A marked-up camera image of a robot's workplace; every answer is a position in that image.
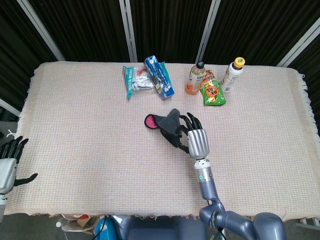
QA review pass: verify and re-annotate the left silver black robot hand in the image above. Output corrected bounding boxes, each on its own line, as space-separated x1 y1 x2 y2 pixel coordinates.
0 136 39 195

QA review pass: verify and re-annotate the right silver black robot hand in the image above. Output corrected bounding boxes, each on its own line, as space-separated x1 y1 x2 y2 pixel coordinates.
177 112 211 160

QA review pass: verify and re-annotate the grey and pink cloth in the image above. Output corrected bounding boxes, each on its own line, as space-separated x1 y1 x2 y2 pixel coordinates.
144 108 190 149

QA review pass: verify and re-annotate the green orange snack bag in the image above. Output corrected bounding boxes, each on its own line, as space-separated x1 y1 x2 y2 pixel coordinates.
199 69 227 107

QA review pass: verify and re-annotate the orange drink bottle black cap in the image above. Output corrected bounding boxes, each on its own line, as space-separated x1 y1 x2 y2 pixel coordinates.
185 60 206 95

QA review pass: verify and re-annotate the beige woven tablecloth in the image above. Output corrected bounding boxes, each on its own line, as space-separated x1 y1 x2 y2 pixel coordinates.
0 61 320 227

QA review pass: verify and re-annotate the white bottle yellow cap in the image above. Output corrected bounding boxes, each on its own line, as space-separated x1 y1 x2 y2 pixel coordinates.
219 57 246 93

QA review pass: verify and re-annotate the blue cookie package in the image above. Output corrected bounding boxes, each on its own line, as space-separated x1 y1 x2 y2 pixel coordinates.
144 55 175 101

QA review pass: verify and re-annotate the silver teal snack packet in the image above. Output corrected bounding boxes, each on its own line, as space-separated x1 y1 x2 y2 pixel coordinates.
122 65 156 100

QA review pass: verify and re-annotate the brown cardboard box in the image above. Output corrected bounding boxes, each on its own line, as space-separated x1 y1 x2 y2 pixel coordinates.
59 213 95 235

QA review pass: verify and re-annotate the blue-grey robot torso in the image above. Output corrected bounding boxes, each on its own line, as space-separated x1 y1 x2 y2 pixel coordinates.
111 214 208 240

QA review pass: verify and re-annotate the dark pleated curtain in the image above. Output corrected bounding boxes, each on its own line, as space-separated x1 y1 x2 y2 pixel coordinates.
0 0 320 113

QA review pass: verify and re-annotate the white metal partition post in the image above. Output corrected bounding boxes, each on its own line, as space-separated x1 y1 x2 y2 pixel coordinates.
194 0 222 65
16 0 66 62
0 98 21 117
119 0 138 63
276 23 320 68

